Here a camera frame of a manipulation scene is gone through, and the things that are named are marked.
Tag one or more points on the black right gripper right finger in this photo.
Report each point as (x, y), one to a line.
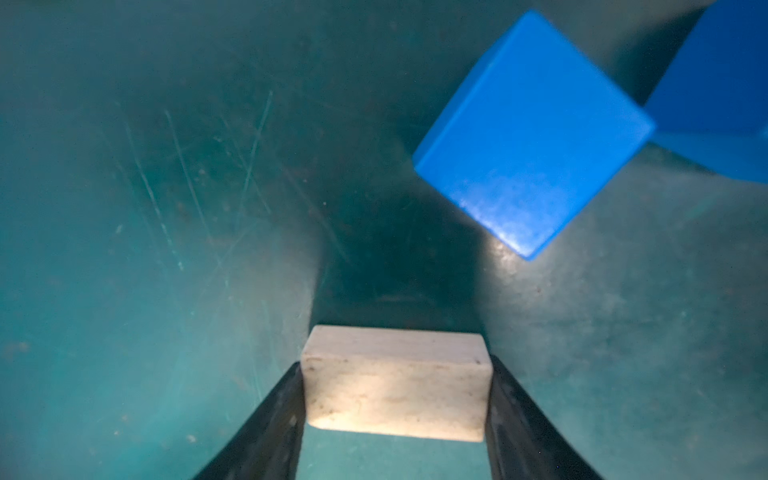
(521, 441)

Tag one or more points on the blue cube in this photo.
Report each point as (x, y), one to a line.
(710, 106)
(532, 134)

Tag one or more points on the tan wood block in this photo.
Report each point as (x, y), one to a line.
(410, 383)

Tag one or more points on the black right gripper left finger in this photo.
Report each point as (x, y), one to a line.
(268, 445)

